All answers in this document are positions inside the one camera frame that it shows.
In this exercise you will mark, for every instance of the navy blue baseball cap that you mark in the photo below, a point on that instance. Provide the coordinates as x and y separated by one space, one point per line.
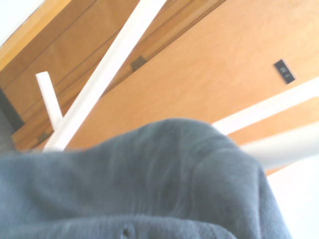
139 189

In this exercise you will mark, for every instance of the light wooden door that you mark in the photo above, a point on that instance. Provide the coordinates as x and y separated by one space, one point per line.
199 74

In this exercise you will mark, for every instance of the brass door hinge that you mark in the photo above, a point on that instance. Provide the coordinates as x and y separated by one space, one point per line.
137 63
43 137

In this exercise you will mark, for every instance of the white wooden coat rack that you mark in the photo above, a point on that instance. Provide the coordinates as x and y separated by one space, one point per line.
112 62

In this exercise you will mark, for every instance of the black door hinge plate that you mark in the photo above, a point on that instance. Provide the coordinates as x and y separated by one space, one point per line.
284 72

